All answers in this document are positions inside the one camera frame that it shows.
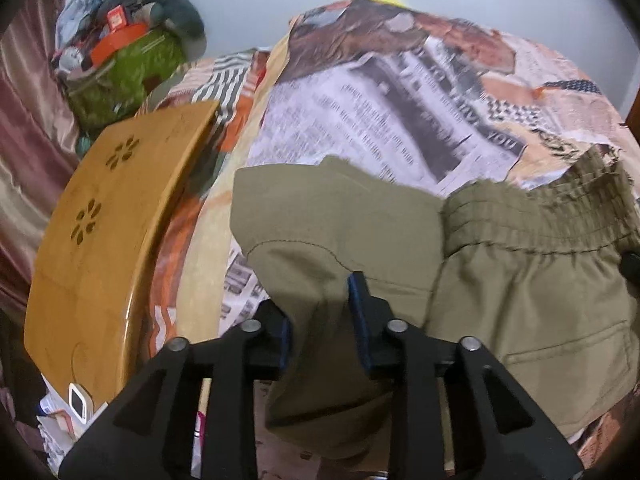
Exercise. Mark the green patterned bag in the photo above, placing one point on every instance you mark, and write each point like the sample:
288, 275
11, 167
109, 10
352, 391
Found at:
130, 75

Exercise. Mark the orange box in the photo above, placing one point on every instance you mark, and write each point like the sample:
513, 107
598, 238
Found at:
120, 42

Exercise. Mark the white plastic bag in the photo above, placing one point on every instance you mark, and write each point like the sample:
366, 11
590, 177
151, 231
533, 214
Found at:
60, 435

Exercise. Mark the brown satin curtain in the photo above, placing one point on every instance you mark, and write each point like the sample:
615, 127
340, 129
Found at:
25, 135

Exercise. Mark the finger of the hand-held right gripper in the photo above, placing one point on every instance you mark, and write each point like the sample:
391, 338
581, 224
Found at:
632, 270

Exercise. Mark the grey plush toy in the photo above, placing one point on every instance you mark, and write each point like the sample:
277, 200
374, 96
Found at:
175, 7

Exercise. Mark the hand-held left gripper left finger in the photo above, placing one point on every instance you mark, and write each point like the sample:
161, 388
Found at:
285, 347

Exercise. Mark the olive green pants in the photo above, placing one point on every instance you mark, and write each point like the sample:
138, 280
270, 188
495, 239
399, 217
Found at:
500, 270

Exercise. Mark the printed blanket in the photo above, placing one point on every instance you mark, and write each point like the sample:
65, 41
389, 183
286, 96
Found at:
400, 100

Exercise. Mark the small red box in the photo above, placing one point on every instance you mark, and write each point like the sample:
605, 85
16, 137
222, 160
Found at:
116, 17

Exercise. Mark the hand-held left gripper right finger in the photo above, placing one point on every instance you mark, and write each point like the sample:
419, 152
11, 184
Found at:
359, 320

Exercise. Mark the wooden lap table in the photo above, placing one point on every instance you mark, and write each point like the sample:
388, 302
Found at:
115, 240

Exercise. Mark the printed fabric bundle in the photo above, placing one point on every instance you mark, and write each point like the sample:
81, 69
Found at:
75, 25

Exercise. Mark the small white device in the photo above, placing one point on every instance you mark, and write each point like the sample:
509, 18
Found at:
80, 402

